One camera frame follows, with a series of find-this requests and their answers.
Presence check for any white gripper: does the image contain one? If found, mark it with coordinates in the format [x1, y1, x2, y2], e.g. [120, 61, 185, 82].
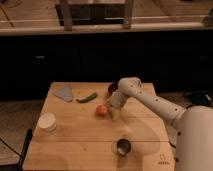
[106, 91, 127, 121]

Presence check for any red orange apple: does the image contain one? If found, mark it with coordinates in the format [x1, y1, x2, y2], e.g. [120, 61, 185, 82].
[95, 105, 108, 117]

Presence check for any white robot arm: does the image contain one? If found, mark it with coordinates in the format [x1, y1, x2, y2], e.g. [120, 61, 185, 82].
[108, 77, 213, 171]

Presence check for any silver metal cup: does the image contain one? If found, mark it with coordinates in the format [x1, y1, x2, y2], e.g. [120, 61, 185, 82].
[116, 139, 131, 156]

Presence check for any dark red bowl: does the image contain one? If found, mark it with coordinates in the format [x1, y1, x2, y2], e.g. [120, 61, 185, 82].
[108, 82, 118, 96]

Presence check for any green chili pepper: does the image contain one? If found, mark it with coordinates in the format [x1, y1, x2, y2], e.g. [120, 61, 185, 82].
[76, 92, 98, 103]

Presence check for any grey blue cloth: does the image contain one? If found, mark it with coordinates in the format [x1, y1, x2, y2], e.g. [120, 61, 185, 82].
[54, 85, 73, 102]

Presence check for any black table leg bar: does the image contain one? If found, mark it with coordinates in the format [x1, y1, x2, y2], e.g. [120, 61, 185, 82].
[17, 129, 33, 171]

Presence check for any dark object with cable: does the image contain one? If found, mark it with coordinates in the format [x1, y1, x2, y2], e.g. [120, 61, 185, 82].
[184, 91, 212, 106]

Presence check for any wooden stool frame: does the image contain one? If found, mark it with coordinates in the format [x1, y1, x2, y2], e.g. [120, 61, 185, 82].
[55, 0, 134, 31]

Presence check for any black cable on floor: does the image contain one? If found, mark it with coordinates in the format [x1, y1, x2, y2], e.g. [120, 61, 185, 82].
[0, 137, 22, 158]

